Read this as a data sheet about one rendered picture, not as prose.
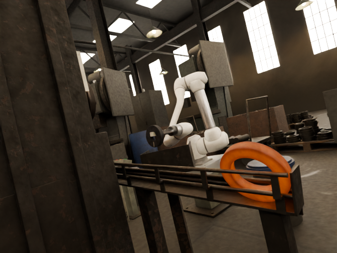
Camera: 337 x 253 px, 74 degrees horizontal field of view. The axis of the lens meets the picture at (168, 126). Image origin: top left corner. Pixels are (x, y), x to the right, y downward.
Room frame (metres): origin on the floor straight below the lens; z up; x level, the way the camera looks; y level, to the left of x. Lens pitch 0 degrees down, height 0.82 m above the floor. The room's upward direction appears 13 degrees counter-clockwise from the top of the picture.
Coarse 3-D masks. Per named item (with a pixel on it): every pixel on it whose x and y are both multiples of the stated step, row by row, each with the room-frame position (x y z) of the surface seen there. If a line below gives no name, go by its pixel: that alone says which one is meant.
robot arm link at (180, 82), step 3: (177, 78) 2.17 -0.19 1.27; (180, 78) 2.13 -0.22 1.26; (183, 78) 2.09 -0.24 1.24; (177, 81) 2.12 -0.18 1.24; (180, 81) 2.09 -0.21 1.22; (183, 81) 2.08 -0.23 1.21; (174, 84) 2.15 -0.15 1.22; (177, 84) 2.09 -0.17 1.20; (180, 84) 2.08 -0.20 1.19; (183, 84) 2.08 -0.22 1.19; (186, 84) 2.07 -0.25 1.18; (174, 87) 2.12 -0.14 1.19; (177, 87) 2.07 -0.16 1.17; (183, 87) 2.08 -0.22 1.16; (186, 87) 2.09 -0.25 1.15; (186, 90) 2.12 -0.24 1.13
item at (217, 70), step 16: (192, 48) 6.92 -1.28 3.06; (208, 48) 6.09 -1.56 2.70; (224, 48) 6.52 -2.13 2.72; (192, 64) 6.26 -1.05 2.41; (208, 64) 6.00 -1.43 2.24; (224, 64) 6.41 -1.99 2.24; (208, 80) 5.93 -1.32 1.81; (224, 80) 6.31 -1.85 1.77; (192, 96) 6.58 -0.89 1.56; (208, 96) 6.71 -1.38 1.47; (224, 96) 6.74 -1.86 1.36; (224, 112) 6.64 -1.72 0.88; (224, 128) 6.52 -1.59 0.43
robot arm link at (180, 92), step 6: (180, 90) 2.04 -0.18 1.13; (180, 96) 2.00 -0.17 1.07; (180, 102) 1.98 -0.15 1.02; (180, 108) 1.97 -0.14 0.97; (174, 114) 1.96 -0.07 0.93; (174, 120) 1.95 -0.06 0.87; (168, 138) 1.83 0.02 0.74; (174, 138) 1.80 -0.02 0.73; (168, 144) 1.85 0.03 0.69; (174, 144) 1.85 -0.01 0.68
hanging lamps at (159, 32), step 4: (304, 0) 8.62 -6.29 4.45; (308, 0) 8.56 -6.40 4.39; (300, 4) 8.63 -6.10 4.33; (304, 4) 8.75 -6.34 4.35; (308, 4) 8.85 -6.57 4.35; (296, 8) 8.94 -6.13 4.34; (300, 8) 9.04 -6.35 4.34; (152, 28) 7.97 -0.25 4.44; (156, 28) 7.98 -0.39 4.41; (148, 32) 7.90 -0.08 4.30; (152, 32) 8.13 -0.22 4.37; (156, 32) 8.30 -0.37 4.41; (160, 32) 8.23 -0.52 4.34; (148, 36) 8.30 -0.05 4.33; (152, 36) 8.40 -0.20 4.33; (156, 36) 8.42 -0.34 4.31; (96, 56) 10.87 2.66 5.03; (160, 60) 14.23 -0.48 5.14; (96, 68) 10.67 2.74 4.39; (100, 68) 10.61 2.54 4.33; (160, 72) 14.04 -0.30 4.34; (164, 72) 14.44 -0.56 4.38
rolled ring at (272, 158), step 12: (240, 144) 0.58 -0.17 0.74; (252, 144) 0.56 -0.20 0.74; (228, 156) 0.60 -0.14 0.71; (240, 156) 0.58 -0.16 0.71; (252, 156) 0.56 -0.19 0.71; (264, 156) 0.54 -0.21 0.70; (276, 156) 0.53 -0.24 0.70; (228, 168) 0.63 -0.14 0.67; (276, 168) 0.53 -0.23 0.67; (288, 168) 0.54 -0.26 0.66; (228, 180) 0.65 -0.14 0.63; (240, 180) 0.65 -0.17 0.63; (288, 180) 0.53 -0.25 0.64; (240, 192) 0.65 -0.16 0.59
